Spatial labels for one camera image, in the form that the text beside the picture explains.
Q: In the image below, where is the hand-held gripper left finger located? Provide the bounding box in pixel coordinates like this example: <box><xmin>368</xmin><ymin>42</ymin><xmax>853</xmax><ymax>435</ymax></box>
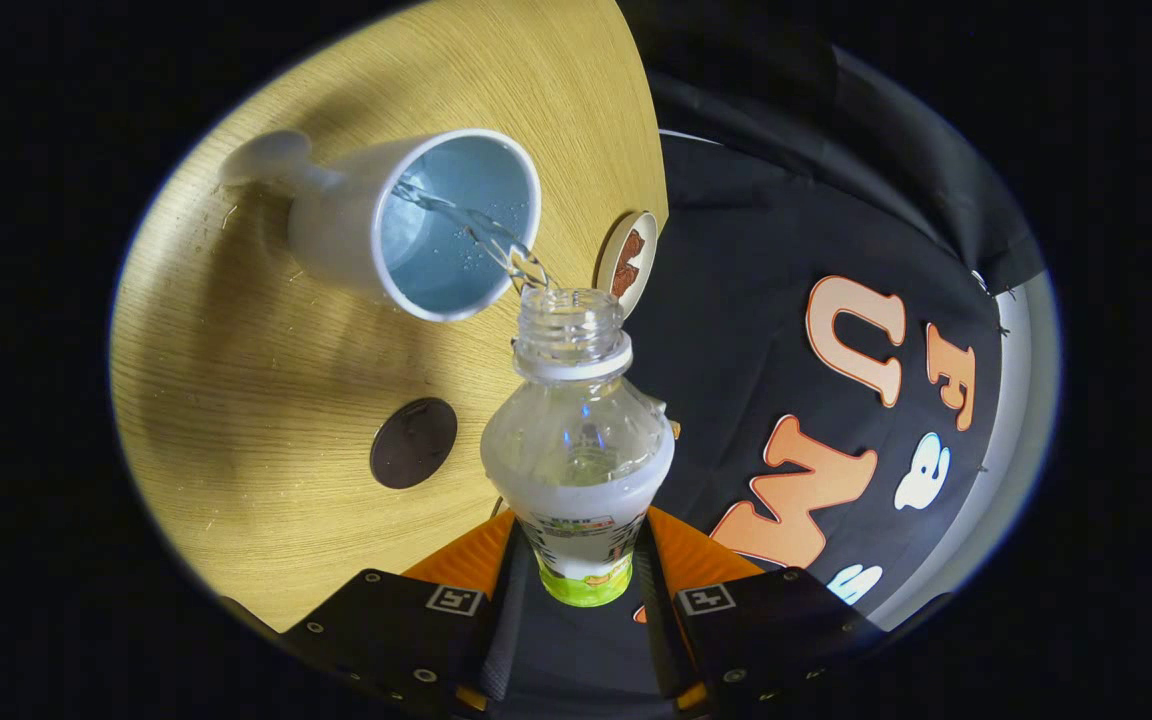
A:
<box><xmin>281</xmin><ymin>508</ymin><xmax>519</xmax><ymax>720</ymax></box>

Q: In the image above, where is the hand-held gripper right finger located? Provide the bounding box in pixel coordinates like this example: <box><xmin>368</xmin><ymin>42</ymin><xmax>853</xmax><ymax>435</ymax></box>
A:
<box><xmin>636</xmin><ymin>505</ymin><xmax>887</xmax><ymax>720</ymax></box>

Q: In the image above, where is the dark round coaster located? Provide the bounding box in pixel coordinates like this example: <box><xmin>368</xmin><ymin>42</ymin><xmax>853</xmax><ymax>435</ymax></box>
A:
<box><xmin>369</xmin><ymin>397</ymin><xmax>459</xmax><ymax>491</ymax></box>

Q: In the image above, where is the clear plastic juice bottle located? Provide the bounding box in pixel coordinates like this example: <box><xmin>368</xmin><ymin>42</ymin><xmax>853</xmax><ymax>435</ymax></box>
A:
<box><xmin>479</xmin><ymin>287</ymin><xmax>677</xmax><ymax>609</ymax></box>

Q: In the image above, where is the white cup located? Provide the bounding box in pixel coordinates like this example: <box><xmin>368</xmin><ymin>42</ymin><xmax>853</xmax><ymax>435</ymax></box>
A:
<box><xmin>221</xmin><ymin>128</ymin><xmax>543</xmax><ymax>323</ymax></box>

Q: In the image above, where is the wooden table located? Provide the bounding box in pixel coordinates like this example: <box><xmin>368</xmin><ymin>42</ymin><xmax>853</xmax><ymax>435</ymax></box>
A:
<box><xmin>108</xmin><ymin>0</ymin><xmax>670</xmax><ymax>633</ymax></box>

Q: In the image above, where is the white round plate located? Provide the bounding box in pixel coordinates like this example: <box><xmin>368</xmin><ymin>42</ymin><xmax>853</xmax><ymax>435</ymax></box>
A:
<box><xmin>594</xmin><ymin>210</ymin><xmax>659</xmax><ymax>319</ymax></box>

